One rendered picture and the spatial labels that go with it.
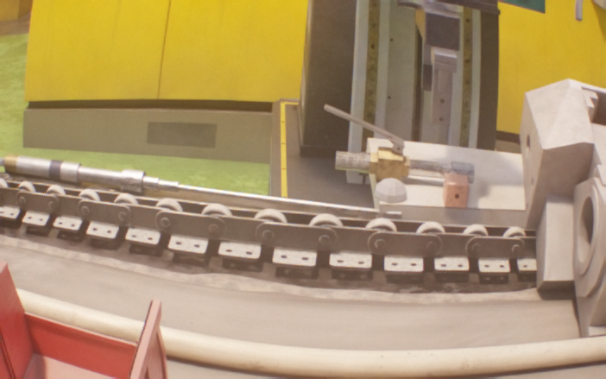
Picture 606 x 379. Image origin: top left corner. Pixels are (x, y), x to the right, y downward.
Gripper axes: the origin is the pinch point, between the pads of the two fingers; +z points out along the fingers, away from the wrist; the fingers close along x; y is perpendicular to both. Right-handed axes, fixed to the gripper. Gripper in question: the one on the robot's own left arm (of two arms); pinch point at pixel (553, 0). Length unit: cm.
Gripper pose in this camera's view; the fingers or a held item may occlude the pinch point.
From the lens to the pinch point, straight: 167.9
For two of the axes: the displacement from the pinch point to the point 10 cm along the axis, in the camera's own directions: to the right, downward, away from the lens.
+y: -0.5, -0.1, -10.0
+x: 9.7, 2.2, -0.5
